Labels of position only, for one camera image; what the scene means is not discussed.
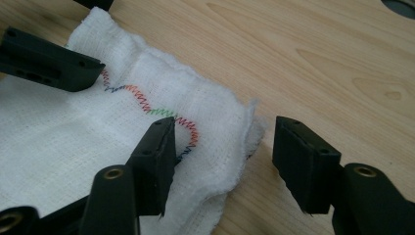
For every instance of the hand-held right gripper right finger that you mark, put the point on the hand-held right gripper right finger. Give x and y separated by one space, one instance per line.
306 169

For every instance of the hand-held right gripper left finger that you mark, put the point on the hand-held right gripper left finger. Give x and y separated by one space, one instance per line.
153 173

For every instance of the grey round desk grommet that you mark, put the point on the grey round desk grommet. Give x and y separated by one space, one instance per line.
401 7

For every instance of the white cloth with coloured stitching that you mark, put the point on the white cloth with coloured stitching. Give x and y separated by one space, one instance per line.
65 140

